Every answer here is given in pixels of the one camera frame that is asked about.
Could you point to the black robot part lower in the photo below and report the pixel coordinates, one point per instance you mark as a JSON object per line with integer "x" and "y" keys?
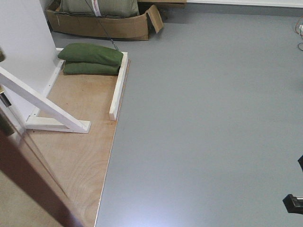
{"x": 293, "y": 204}

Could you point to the white door frame panel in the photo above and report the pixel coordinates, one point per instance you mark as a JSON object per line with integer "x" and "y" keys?
{"x": 27, "y": 43}

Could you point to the black robot part upper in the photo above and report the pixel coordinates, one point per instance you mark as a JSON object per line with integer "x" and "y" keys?
{"x": 300, "y": 161}

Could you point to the far white wooden brace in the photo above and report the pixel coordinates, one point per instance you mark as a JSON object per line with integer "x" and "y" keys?
{"x": 58, "y": 120}

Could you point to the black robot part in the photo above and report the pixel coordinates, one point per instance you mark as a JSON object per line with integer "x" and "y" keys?
{"x": 293, "y": 204}
{"x": 300, "y": 161}

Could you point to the upper green sandbag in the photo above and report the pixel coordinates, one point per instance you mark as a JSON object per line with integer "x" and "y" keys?
{"x": 91, "y": 53}

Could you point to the plywood base platform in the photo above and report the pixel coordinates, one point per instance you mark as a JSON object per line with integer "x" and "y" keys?
{"x": 80, "y": 161}

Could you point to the metal chain turnbuckle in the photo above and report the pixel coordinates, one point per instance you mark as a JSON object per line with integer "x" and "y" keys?
{"x": 114, "y": 45}

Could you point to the open flat cardboard box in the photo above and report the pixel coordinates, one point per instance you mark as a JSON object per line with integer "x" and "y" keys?
{"x": 132, "y": 28}

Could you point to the olive woven sack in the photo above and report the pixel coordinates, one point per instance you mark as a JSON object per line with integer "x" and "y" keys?
{"x": 101, "y": 8}

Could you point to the lower green sandbag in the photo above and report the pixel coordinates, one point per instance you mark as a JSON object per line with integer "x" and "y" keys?
{"x": 72, "y": 68}

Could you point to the far white edge rail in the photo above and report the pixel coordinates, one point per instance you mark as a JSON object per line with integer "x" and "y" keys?
{"x": 118, "y": 91}

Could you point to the green sandbag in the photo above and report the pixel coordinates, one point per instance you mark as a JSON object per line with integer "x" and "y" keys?
{"x": 72, "y": 68}
{"x": 91, "y": 53}

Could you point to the brown wooden door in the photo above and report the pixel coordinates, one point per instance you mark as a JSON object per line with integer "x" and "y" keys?
{"x": 29, "y": 195}

